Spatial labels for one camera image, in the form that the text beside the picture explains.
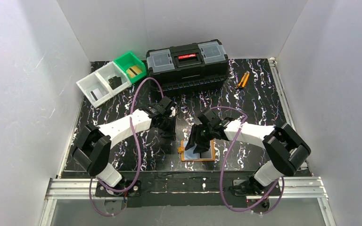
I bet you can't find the left white plastic bin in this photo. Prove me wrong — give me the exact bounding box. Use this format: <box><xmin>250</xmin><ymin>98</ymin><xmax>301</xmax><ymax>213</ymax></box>
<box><xmin>76</xmin><ymin>72</ymin><xmax>113</xmax><ymax>108</ymax></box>

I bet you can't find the silver white credit card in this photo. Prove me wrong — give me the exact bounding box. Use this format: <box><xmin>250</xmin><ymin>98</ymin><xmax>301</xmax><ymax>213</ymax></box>
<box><xmin>90</xmin><ymin>88</ymin><xmax>104</xmax><ymax>102</ymax></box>

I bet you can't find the orange utility knife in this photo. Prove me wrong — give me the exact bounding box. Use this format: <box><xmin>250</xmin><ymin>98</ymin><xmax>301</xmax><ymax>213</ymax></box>
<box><xmin>236</xmin><ymin>71</ymin><xmax>250</xmax><ymax>89</ymax></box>

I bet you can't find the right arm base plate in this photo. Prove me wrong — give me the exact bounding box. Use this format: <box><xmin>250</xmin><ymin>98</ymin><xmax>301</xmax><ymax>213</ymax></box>
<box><xmin>228</xmin><ymin>179</ymin><xmax>273</xmax><ymax>198</ymax></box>

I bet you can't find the black toolbox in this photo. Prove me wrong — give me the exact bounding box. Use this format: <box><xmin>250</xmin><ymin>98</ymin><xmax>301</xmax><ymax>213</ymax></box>
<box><xmin>146</xmin><ymin>39</ymin><xmax>229</xmax><ymax>95</ymax></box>

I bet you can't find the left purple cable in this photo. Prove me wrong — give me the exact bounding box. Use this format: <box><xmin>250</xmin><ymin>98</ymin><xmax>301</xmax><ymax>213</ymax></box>
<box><xmin>89</xmin><ymin>77</ymin><xmax>165</xmax><ymax>218</ymax></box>

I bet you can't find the aluminium frame rail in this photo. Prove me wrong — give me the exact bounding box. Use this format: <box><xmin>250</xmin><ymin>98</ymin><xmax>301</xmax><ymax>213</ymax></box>
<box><xmin>40</xmin><ymin>58</ymin><xmax>335</xmax><ymax>226</ymax></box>

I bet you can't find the purple cable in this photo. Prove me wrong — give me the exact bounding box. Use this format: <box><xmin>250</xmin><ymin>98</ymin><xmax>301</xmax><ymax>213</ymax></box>
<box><xmin>210</xmin><ymin>106</ymin><xmax>285</xmax><ymax>213</ymax></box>
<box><xmin>89</xmin><ymin>77</ymin><xmax>165</xmax><ymax>218</ymax></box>

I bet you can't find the gold card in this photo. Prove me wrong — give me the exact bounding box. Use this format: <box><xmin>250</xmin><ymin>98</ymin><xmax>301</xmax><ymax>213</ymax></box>
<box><xmin>126</xmin><ymin>65</ymin><xmax>142</xmax><ymax>79</ymax></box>

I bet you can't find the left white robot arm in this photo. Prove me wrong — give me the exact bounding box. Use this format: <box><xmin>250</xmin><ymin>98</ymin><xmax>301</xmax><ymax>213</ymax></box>
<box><xmin>70</xmin><ymin>96</ymin><xmax>178</xmax><ymax>193</ymax></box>

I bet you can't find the white plastic bin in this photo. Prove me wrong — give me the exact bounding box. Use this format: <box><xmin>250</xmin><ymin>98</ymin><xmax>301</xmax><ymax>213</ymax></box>
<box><xmin>95</xmin><ymin>61</ymin><xmax>132</xmax><ymax>96</ymax></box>
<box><xmin>76</xmin><ymin>72</ymin><xmax>113</xmax><ymax>108</ymax></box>

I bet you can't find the middle white plastic bin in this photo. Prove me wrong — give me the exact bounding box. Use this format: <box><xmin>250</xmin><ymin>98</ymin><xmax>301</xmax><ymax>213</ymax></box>
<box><xmin>95</xmin><ymin>61</ymin><xmax>132</xmax><ymax>96</ymax></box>

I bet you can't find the orange card holder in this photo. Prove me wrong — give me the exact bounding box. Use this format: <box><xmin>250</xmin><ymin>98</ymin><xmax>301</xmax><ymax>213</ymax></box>
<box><xmin>178</xmin><ymin>140</ymin><xmax>215</xmax><ymax>161</ymax></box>

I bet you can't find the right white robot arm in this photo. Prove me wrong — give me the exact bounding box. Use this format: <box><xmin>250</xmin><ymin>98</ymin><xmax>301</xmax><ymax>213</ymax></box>
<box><xmin>185</xmin><ymin>110</ymin><xmax>311</xmax><ymax>193</ymax></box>

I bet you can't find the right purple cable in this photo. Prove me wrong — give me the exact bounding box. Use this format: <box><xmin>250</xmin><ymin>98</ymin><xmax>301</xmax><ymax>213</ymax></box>
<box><xmin>210</xmin><ymin>106</ymin><xmax>285</xmax><ymax>213</ymax></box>

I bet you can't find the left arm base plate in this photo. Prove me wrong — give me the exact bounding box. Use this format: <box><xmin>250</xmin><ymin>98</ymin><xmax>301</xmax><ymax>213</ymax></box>
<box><xmin>95</xmin><ymin>180</ymin><xmax>142</xmax><ymax>198</ymax></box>

